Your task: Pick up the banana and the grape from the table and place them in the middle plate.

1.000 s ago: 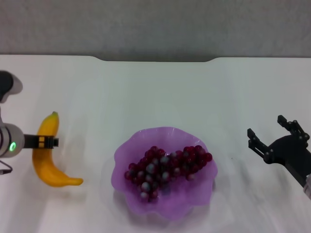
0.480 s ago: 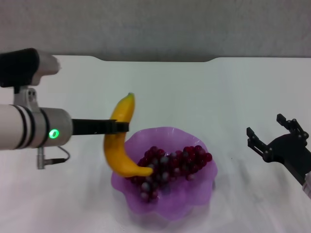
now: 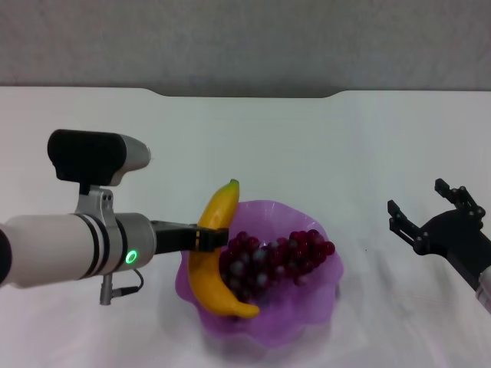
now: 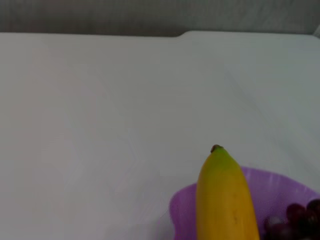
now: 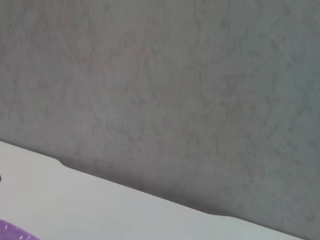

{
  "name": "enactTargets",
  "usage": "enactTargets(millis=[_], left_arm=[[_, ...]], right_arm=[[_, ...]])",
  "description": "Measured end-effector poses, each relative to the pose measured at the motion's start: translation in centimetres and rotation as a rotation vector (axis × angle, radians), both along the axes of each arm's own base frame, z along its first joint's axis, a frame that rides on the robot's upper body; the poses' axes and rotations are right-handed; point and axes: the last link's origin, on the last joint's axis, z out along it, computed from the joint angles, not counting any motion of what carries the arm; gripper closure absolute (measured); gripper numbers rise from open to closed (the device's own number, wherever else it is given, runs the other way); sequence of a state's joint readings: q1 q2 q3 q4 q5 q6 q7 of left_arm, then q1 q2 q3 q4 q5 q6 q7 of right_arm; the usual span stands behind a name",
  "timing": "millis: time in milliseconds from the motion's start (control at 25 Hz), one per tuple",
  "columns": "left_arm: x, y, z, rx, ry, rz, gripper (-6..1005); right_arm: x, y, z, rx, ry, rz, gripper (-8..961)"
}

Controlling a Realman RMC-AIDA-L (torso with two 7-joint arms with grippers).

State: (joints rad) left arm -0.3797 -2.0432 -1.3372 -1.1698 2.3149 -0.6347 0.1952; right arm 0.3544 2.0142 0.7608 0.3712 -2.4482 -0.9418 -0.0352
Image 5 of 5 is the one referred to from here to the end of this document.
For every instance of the purple wavy plastic bowl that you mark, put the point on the purple wavy plastic bowl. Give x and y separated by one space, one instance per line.
12 232

